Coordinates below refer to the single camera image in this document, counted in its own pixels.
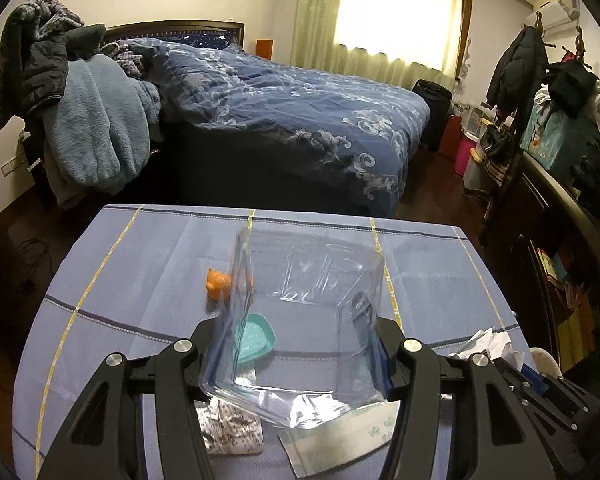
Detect star print pillow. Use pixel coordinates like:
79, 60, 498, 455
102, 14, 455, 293
180, 30, 241, 51

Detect pink bin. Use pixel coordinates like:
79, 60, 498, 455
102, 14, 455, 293
455, 137, 476, 176

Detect white storage box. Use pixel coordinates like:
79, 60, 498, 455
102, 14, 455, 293
460, 105, 496, 141

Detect black garment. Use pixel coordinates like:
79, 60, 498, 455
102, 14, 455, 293
545, 62, 600, 118

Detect wooden coat rack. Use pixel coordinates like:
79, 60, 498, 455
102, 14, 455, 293
522, 10, 588, 61

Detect dark bedside table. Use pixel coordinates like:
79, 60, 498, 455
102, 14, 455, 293
22, 130, 48, 171

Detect dark wooden headboard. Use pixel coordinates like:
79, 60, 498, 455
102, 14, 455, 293
102, 20, 246, 48

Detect black floor cable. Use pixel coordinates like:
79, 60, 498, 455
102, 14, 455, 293
10, 237, 56, 291

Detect white air conditioner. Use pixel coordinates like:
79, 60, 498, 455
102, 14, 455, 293
525, 0, 581, 28

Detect black suitcase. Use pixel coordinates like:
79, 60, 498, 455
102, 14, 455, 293
412, 79, 453, 151

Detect white plastic stool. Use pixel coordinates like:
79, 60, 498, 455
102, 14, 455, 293
530, 347, 563, 378

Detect light blue fleece blanket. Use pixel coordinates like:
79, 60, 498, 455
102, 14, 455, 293
42, 55, 162, 196

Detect books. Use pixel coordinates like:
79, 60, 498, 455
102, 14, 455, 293
535, 250, 588, 311

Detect dark puffer jacket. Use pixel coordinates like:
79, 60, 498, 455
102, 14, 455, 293
20, 24, 106, 116

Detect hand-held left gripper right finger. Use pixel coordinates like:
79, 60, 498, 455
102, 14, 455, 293
375, 317, 556, 480

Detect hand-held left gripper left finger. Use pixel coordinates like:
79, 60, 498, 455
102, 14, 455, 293
39, 317, 221, 480

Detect teal bag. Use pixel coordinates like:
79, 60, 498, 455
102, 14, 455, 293
520, 102, 588, 171

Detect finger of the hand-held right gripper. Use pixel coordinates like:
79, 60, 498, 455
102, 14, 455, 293
495, 358, 578, 433

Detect orange bear toy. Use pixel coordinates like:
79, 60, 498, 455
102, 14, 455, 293
204, 269, 253, 303

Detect black hanging coat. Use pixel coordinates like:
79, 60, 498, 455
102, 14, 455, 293
486, 27, 548, 111

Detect grey paper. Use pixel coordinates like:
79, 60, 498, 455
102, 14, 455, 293
450, 327, 526, 368

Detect dark wooden dresser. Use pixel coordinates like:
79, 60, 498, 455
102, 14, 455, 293
480, 152, 600, 401

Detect teal plastic dish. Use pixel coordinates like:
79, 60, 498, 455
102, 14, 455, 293
230, 313, 277, 366

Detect pale green curtain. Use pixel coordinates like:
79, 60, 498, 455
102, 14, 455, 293
290, 0, 463, 81

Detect bed with blue duvet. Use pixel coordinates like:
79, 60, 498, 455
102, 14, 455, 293
125, 37, 431, 218

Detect black handbag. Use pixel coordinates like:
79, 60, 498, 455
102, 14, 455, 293
480, 122, 516, 161

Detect red box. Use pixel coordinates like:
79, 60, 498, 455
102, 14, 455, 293
437, 115, 463, 158

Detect silver printed foil packet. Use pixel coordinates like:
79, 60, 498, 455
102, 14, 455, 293
195, 400, 265, 456

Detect clear plastic zip bag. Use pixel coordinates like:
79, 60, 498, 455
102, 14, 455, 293
198, 223, 392, 430

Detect grey patterned garment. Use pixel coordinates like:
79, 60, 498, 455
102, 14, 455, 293
0, 0, 86, 131

